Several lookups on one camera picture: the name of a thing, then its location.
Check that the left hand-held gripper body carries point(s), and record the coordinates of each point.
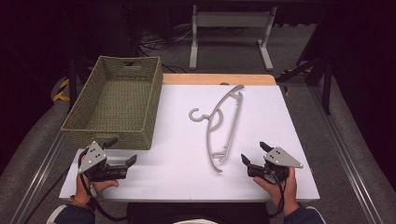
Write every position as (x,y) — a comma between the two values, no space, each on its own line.
(96,165)

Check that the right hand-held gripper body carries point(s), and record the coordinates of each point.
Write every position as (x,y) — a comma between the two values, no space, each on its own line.
(274,165)

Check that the grey plastic clothes hanger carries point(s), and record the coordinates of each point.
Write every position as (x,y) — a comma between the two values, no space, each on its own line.
(221,129)

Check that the green woven basket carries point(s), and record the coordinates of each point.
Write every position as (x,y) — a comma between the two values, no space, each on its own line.
(120,102)

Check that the person's left hand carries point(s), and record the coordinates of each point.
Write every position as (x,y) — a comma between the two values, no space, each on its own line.
(93,187)

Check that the person's right hand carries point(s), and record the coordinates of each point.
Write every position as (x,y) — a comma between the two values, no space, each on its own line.
(281,191)

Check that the white table mat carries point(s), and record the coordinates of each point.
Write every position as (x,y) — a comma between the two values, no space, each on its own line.
(186,174)

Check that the person's dark lap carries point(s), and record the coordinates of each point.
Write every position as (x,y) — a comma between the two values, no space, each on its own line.
(199,213)

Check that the black tripod stand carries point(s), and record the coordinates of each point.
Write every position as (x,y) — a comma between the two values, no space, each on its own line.
(314,71)

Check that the white metal table frame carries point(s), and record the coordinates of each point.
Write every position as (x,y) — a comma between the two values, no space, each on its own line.
(232,37)

